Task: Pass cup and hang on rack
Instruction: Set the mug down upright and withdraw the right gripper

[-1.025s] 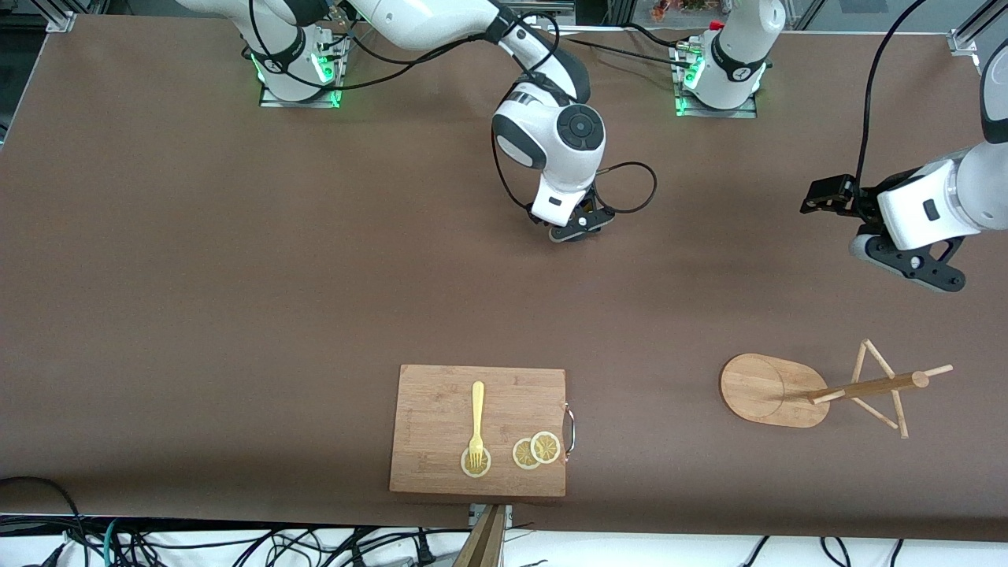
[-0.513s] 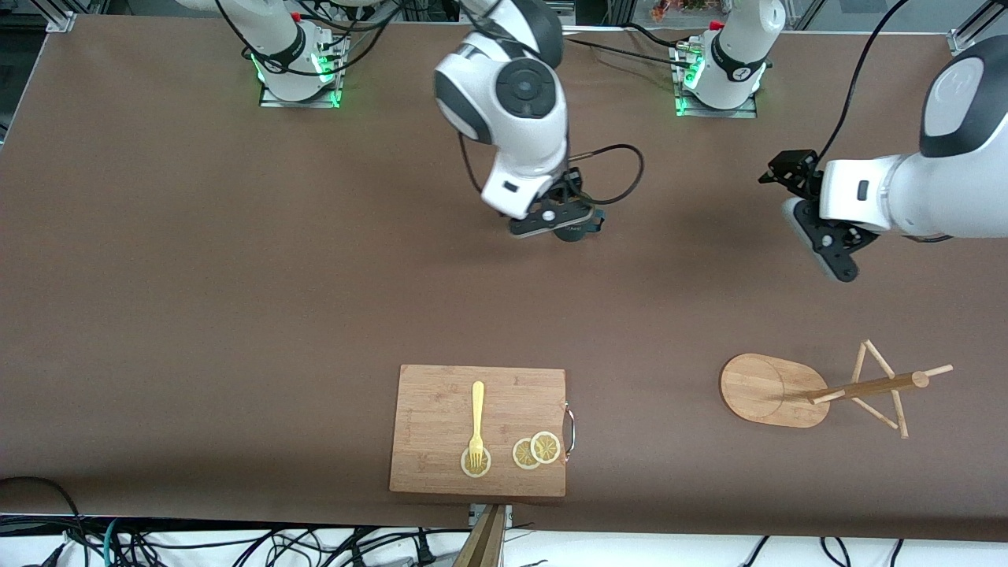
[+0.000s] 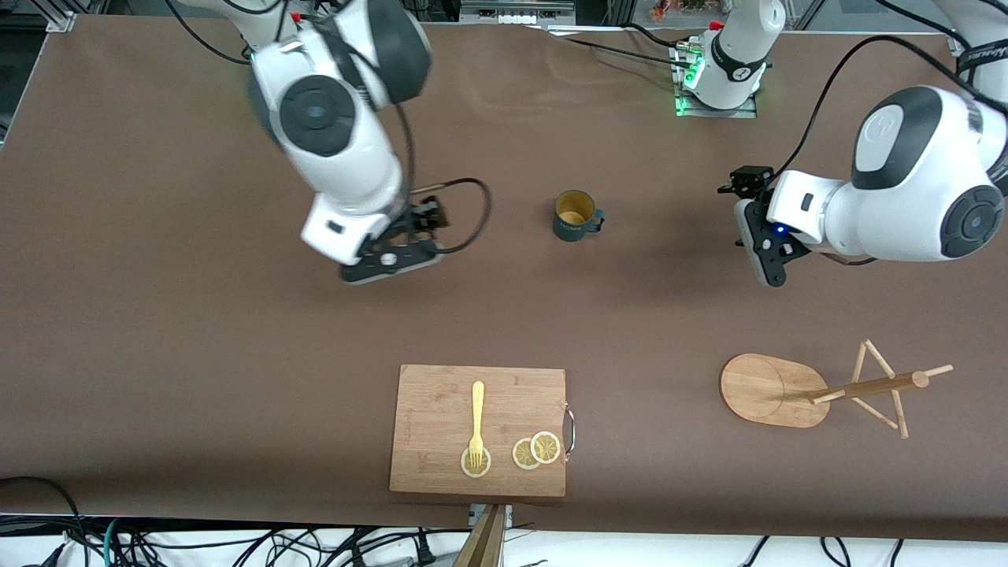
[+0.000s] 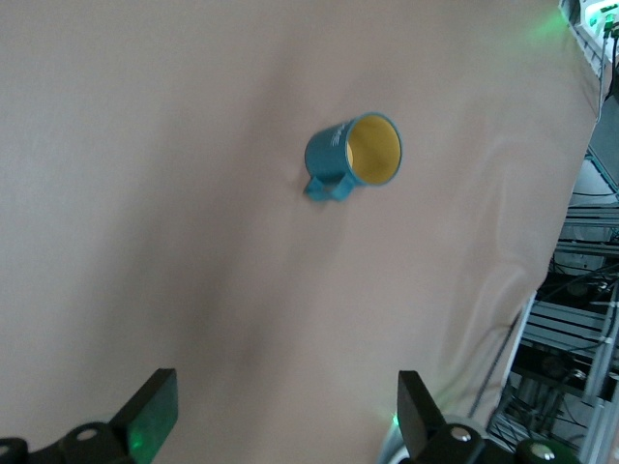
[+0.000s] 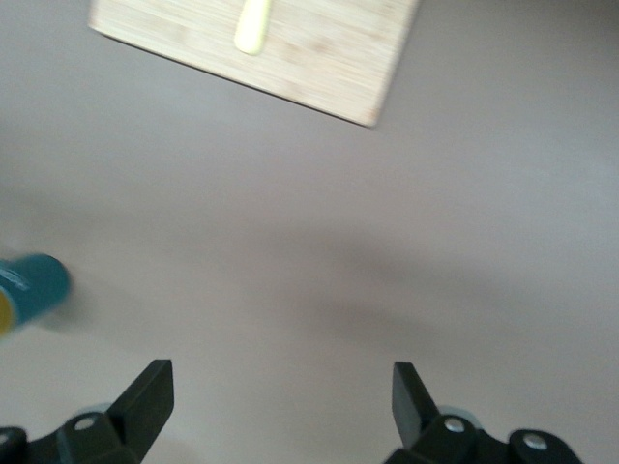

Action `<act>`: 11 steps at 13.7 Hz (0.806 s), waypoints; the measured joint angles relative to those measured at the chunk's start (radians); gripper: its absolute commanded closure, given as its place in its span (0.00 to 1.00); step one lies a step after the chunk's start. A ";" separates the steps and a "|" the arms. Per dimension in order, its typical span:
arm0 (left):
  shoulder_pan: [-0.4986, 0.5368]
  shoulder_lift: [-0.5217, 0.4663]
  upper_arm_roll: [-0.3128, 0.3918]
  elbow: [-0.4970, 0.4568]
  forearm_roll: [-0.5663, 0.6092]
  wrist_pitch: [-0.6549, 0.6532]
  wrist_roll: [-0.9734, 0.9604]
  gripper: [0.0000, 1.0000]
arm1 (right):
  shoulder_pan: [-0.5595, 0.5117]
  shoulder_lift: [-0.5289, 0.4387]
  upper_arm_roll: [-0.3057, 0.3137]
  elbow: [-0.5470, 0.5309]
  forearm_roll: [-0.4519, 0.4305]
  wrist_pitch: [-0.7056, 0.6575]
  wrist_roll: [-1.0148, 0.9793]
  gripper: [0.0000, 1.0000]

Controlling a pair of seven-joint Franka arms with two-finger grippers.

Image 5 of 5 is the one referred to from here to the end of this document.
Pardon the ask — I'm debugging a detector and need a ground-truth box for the yellow plastic fork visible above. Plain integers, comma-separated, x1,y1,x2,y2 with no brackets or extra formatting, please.
233,0,273,56

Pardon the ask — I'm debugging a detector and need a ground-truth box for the teal cup with yellow inside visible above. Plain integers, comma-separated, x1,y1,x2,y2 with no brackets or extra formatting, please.
0,252,72,339

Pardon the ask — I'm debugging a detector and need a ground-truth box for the wooden cutting board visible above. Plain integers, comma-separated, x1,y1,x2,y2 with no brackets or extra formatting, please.
88,0,420,130

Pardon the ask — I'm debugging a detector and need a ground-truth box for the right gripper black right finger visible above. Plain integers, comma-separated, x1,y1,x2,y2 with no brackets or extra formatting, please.
384,361,579,464

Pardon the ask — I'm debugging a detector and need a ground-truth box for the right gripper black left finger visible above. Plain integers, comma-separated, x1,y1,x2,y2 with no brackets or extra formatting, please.
0,359,175,464

